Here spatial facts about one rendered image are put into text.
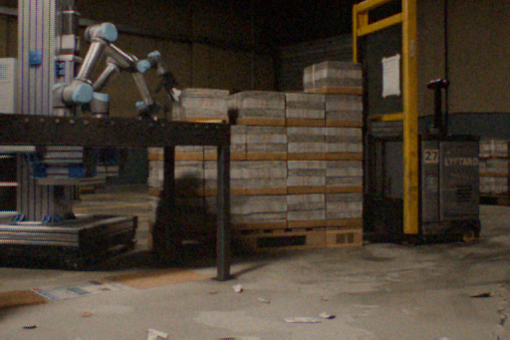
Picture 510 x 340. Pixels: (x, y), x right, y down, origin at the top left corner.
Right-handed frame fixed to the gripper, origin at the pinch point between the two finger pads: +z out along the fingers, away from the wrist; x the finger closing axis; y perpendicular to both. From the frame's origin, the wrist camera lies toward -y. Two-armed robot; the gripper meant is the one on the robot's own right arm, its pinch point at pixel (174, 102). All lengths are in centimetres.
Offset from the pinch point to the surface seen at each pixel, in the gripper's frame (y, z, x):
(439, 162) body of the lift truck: 142, 126, -34
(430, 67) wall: 540, 172, 461
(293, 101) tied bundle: 68, 37, -19
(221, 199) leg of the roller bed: -29, 51, -99
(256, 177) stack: 19, 68, -19
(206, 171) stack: -9, 48, -19
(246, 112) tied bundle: 34.2, 27.3, -19.0
